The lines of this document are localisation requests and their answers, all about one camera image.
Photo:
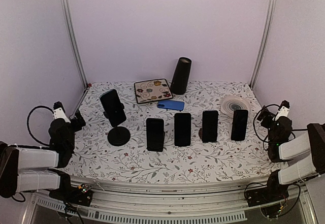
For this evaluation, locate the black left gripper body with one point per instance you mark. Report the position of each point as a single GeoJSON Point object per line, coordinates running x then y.
{"type": "Point", "coordinates": [78, 125]}

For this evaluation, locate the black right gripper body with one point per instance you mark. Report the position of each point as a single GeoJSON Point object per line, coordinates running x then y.
{"type": "Point", "coordinates": [265, 123]}

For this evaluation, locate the teal cased dark phone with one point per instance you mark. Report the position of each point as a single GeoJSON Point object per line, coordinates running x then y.
{"type": "Point", "coordinates": [113, 108]}

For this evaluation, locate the black tall phone holder stand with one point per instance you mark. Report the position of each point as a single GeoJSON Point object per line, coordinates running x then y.
{"type": "Point", "coordinates": [118, 136]}

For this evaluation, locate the blue edged black phone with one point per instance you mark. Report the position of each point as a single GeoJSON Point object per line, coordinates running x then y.
{"type": "Point", "coordinates": [210, 126]}

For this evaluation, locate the small black phone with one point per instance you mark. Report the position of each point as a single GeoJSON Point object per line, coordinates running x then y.
{"type": "Point", "coordinates": [155, 134]}

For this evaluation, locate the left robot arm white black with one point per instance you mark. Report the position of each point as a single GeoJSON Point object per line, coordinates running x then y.
{"type": "Point", "coordinates": [29, 168]}

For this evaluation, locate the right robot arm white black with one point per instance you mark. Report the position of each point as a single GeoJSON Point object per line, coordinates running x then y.
{"type": "Point", "coordinates": [286, 144]}

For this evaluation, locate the blue phone face down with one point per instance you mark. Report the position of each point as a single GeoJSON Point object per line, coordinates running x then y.
{"type": "Point", "coordinates": [171, 105]}

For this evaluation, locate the brown round wooden coaster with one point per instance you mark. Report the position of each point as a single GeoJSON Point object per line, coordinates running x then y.
{"type": "Point", "coordinates": [200, 133]}

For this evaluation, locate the floral square ceramic plate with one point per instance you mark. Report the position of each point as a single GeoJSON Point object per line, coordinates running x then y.
{"type": "Point", "coordinates": [152, 91]}

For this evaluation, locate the black cylindrical speaker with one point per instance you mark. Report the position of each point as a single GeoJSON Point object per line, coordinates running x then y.
{"type": "Point", "coordinates": [181, 76]}

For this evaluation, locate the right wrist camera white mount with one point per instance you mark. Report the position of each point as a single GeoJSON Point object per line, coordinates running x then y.
{"type": "Point", "coordinates": [283, 110]}

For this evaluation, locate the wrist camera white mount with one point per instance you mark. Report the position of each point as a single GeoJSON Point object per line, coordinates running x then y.
{"type": "Point", "coordinates": [59, 112]}
{"type": "Point", "coordinates": [283, 110]}

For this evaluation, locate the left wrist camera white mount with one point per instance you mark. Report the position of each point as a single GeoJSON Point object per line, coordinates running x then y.
{"type": "Point", "coordinates": [59, 112]}

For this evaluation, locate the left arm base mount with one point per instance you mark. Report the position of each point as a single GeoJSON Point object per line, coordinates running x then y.
{"type": "Point", "coordinates": [79, 195]}

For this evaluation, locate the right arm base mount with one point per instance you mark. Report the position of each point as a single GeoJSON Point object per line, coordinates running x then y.
{"type": "Point", "coordinates": [271, 192]}

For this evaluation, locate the right aluminium frame post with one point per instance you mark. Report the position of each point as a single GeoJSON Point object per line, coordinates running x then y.
{"type": "Point", "coordinates": [262, 48]}

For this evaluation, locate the aluminium frame post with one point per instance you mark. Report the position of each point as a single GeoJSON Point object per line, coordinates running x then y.
{"type": "Point", "coordinates": [262, 48]}
{"type": "Point", "coordinates": [73, 41]}

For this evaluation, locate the left aluminium frame post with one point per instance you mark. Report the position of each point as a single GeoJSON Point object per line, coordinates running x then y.
{"type": "Point", "coordinates": [73, 41]}

